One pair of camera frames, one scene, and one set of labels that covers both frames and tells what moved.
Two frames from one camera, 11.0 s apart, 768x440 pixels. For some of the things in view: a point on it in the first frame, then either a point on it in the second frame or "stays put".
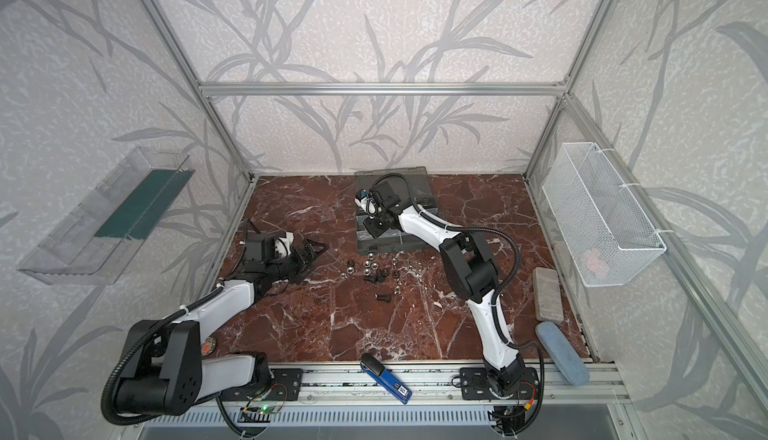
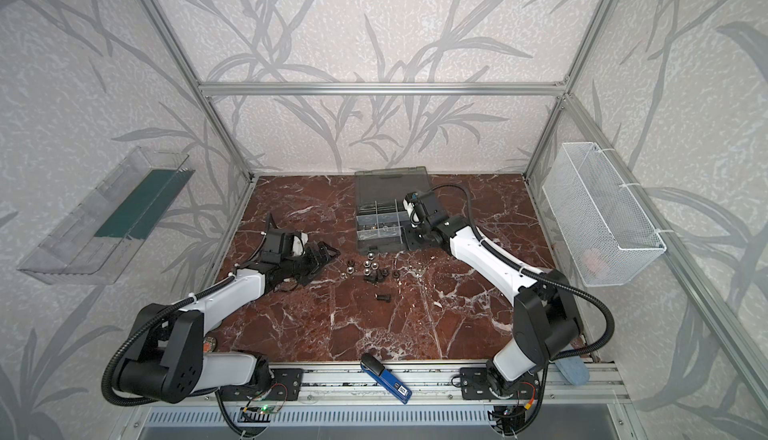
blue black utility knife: [371, 365] stays put
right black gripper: [374, 219] to [414, 238]
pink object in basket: [594, 261] stays put
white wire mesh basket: [607, 236] stays put
